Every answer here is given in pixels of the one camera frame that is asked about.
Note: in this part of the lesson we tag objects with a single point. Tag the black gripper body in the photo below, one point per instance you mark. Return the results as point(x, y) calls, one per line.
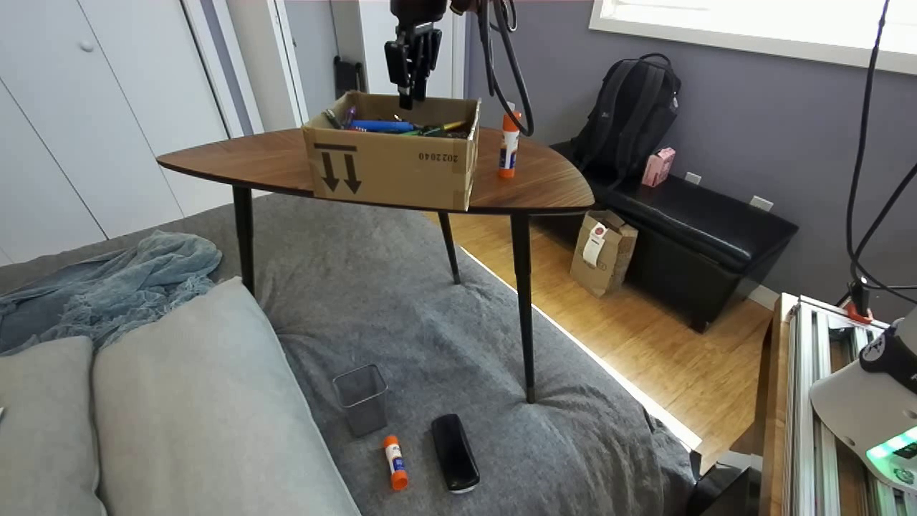
point(414, 16)

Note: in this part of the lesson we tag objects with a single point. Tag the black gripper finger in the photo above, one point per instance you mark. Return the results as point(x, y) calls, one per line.
point(426, 59)
point(393, 54)

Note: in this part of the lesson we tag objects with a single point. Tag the cardboard box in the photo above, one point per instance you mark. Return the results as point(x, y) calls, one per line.
point(429, 166)

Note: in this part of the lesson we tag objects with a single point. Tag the pink small box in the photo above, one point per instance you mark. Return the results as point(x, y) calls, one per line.
point(658, 166)

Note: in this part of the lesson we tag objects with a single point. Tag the grey mesh pen cup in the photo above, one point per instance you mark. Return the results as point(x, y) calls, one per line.
point(361, 398)

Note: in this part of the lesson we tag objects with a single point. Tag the blue marker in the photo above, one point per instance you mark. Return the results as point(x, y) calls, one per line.
point(391, 127)

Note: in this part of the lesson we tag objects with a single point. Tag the white glue bottle orange cap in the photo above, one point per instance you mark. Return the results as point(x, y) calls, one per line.
point(508, 142)

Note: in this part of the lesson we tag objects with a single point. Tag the wooden side table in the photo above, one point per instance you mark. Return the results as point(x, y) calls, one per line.
point(277, 162)

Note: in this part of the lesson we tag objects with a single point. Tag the black backpack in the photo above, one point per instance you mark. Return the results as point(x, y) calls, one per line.
point(634, 110)

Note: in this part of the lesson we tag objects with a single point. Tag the brown paper bag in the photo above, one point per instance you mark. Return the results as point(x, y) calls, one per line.
point(602, 251)

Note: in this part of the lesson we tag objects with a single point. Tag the white closet doors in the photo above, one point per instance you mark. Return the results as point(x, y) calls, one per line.
point(93, 94)

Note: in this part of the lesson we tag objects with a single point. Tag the black storage ottoman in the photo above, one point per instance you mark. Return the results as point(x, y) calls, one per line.
point(698, 251)

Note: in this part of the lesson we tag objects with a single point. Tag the blue grey blanket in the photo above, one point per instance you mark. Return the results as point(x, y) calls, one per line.
point(109, 292)

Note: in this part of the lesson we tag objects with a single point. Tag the black remote device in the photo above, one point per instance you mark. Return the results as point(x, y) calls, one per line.
point(453, 454)

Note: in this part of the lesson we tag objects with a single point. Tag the grey cushion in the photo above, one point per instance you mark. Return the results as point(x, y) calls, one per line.
point(46, 438)
point(199, 414)

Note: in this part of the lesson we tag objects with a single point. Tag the aluminium frame rail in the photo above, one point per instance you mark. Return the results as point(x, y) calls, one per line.
point(837, 411)

